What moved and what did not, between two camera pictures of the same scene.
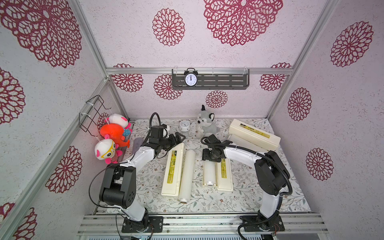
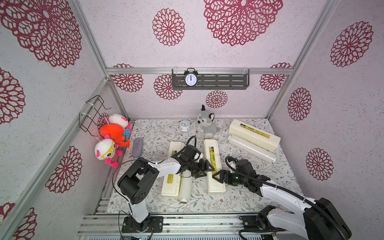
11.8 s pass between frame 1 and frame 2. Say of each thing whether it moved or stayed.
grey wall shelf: stayed
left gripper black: moved
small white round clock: stayed
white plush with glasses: stayed
